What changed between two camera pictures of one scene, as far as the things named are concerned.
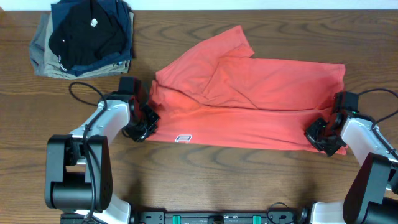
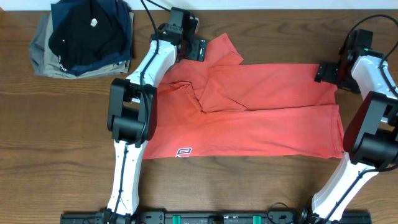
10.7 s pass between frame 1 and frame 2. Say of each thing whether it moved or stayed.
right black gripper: moved
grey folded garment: stayed
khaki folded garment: stayed
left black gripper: moved
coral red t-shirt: moved
